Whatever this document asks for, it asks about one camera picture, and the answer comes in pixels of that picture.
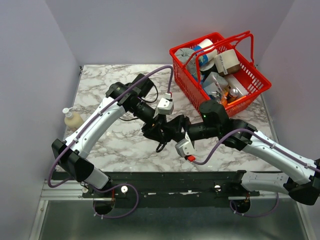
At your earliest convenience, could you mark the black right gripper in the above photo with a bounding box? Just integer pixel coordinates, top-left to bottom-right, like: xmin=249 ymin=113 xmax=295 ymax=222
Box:
xmin=162 ymin=114 xmax=220 ymax=144

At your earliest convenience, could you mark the black key bunch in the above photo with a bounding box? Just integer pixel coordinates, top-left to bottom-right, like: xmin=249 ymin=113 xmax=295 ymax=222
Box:
xmin=155 ymin=140 xmax=168 ymax=153

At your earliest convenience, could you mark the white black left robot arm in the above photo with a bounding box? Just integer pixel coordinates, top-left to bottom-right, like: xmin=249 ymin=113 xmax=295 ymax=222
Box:
xmin=51 ymin=73 xmax=156 ymax=198

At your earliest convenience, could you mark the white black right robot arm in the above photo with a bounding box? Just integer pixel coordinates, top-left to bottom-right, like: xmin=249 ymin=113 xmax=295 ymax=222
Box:
xmin=168 ymin=100 xmax=320 ymax=206

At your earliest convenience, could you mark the clear plastic box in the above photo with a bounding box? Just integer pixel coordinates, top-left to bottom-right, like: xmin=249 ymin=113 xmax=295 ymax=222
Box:
xmin=202 ymin=72 xmax=228 ymax=97

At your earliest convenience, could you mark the red plastic shopping basket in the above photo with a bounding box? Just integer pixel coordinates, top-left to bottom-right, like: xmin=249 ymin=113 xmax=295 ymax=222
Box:
xmin=169 ymin=31 xmax=272 ymax=117

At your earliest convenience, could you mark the grey wrapped roll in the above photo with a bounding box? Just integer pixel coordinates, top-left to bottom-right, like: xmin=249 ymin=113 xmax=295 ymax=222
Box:
xmin=174 ymin=48 xmax=197 ymax=76

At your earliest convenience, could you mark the blue white paper cup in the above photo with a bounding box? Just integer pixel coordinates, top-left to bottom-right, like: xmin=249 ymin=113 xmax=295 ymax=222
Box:
xmin=193 ymin=38 xmax=218 ymax=72

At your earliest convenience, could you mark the cream soap pump bottle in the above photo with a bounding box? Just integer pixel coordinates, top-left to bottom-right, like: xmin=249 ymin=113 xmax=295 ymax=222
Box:
xmin=62 ymin=107 xmax=84 ymax=132

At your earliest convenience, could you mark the cream brown foam block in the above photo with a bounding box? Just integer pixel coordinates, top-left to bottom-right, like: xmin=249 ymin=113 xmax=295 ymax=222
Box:
xmin=214 ymin=49 xmax=241 ymax=77

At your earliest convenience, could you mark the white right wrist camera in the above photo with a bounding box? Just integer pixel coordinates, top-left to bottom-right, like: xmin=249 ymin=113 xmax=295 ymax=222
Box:
xmin=175 ymin=132 xmax=196 ymax=158

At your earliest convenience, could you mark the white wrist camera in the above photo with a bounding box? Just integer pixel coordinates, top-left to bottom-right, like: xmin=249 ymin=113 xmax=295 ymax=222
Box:
xmin=155 ymin=97 xmax=174 ymax=116
xmin=175 ymin=132 xmax=196 ymax=158

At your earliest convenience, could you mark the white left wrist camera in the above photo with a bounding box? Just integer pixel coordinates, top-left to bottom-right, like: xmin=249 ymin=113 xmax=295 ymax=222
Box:
xmin=155 ymin=97 xmax=174 ymax=116

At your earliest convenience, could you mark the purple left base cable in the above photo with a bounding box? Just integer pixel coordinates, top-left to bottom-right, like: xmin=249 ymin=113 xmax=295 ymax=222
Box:
xmin=92 ymin=183 xmax=140 ymax=220

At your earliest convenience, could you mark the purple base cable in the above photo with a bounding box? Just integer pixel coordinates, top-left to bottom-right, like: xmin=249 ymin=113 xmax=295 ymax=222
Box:
xmin=229 ymin=191 xmax=280 ymax=218
xmin=92 ymin=183 xmax=140 ymax=220

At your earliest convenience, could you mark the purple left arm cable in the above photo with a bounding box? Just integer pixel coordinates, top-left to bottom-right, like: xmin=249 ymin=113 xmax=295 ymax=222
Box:
xmin=47 ymin=65 xmax=174 ymax=189

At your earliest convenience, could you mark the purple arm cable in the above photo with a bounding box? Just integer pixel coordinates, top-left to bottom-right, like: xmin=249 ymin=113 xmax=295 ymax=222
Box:
xmin=47 ymin=65 xmax=174 ymax=189
xmin=192 ymin=128 xmax=320 ymax=176

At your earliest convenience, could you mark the black and aluminium base rail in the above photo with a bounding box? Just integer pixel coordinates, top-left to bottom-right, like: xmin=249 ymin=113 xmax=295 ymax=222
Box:
xmin=39 ymin=169 xmax=301 ymax=209

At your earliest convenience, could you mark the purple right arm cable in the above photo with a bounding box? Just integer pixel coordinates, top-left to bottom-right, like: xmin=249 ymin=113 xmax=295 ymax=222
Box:
xmin=192 ymin=128 xmax=320 ymax=176

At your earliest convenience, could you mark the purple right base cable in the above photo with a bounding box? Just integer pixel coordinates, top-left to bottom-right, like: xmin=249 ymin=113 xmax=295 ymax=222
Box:
xmin=229 ymin=191 xmax=280 ymax=218

